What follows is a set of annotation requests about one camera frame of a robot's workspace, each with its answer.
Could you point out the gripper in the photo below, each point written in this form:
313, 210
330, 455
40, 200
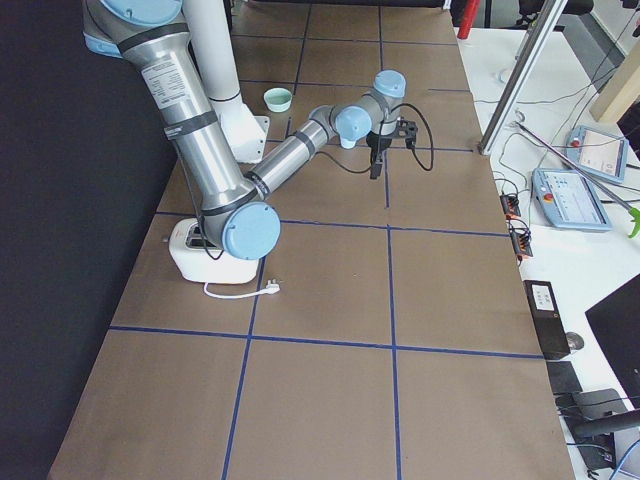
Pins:
377, 142

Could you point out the blue cup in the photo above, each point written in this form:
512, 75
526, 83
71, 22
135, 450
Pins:
347, 144

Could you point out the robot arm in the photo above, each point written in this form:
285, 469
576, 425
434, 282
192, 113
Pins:
183, 51

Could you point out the green bowl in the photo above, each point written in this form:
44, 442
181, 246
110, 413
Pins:
278, 99

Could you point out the black power strip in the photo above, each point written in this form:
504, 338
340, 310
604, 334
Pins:
520, 235
510, 205

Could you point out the red object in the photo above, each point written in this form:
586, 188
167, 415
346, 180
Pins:
468, 18

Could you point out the teach pendant near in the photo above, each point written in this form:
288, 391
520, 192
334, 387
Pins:
568, 200

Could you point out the teach pendant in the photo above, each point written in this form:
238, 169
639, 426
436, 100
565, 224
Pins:
602, 154
568, 200

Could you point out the cream toaster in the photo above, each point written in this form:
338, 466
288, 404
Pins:
209, 264

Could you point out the teach pendant far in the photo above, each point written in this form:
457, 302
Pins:
602, 154

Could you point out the black labelled box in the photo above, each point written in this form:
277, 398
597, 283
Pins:
546, 319

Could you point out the wooden board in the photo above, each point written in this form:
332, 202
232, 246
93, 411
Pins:
621, 91

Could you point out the grabber stick tool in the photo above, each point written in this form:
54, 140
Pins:
631, 210

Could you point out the round metal knob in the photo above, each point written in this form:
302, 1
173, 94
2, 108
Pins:
575, 341

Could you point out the black monitor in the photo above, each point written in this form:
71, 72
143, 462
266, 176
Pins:
614, 321

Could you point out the black desk device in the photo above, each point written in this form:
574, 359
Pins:
604, 430

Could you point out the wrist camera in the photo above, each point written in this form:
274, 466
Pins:
406, 130

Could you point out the aluminium frame post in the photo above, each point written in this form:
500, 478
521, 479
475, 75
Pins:
534, 41

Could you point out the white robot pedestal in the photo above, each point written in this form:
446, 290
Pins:
210, 38

